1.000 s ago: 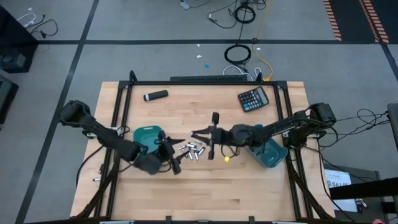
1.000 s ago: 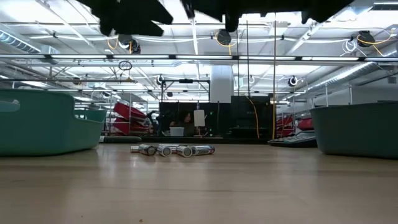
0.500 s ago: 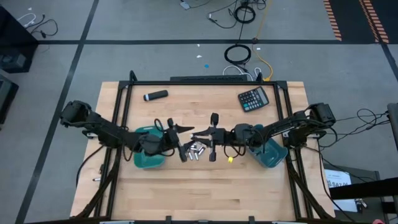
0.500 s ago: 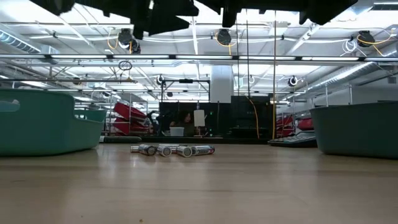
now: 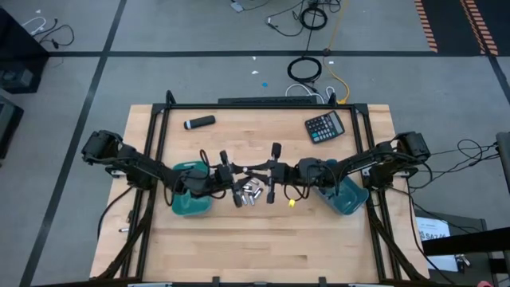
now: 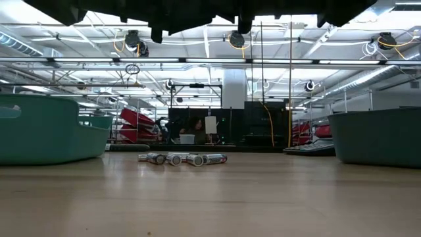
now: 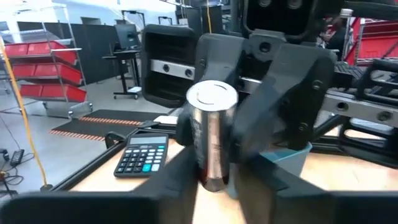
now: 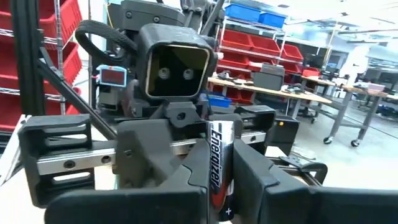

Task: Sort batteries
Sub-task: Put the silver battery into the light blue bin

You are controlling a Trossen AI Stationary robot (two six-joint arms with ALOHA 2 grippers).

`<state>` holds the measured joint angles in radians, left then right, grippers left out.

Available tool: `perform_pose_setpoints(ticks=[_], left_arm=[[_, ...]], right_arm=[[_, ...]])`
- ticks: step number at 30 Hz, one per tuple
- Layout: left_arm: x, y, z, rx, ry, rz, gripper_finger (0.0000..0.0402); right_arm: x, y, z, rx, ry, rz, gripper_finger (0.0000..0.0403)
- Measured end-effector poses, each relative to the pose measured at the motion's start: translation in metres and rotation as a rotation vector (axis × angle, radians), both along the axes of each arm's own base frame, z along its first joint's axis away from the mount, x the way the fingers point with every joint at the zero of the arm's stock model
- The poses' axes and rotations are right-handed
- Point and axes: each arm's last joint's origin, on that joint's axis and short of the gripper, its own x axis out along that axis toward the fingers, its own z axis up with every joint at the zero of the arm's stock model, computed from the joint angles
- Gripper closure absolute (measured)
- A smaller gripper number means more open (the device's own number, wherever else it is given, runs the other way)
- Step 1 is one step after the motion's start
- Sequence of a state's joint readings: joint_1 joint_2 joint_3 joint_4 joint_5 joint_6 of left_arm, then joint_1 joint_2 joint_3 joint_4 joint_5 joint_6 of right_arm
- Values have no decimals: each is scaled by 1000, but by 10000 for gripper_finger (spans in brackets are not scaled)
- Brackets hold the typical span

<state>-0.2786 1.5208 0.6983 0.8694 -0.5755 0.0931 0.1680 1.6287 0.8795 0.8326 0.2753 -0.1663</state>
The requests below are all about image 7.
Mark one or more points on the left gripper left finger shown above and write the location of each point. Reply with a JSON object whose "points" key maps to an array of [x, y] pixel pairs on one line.
{"points": [[93, 208]]}

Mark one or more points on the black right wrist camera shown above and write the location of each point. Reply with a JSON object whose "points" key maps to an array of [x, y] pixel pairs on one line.
{"points": [[280, 15]]}

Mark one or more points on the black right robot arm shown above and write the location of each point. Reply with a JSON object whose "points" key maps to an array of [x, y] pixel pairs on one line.
{"points": [[373, 9]]}

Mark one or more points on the black power adapter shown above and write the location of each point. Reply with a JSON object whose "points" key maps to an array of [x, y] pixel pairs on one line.
{"points": [[17, 157]]}

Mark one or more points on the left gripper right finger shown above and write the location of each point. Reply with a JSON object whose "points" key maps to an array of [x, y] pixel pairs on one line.
{"points": [[311, 208]]}

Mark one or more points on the red storage bin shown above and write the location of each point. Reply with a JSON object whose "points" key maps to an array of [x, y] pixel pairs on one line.
{"points": [[28, 49], [46, 71], [379, 46], [53, 92]]}

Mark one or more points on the black desk calculator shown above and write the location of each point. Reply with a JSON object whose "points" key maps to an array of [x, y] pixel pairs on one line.
{"points": [[140, 158]]}

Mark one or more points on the black partition wall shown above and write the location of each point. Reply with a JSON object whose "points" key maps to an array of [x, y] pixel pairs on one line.
{"points": [[93, 53]]}

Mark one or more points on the black mat with orange stripes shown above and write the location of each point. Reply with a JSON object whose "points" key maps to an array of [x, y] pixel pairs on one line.
{"points": [[102, 121]]}

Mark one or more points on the blue teal plastic bin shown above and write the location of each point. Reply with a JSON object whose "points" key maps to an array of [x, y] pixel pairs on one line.
{"points": [[289, 161]]}

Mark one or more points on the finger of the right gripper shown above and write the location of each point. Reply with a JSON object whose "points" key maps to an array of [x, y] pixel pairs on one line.
{"points": [[295, 93], [220, 59]]}

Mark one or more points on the person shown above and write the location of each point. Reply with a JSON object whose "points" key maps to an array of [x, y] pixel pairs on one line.
{"points": [[337, 40]]}

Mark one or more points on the black rolling monitor stand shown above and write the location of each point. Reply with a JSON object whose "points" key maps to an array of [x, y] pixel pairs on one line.
{"points": [[126, 35]]}

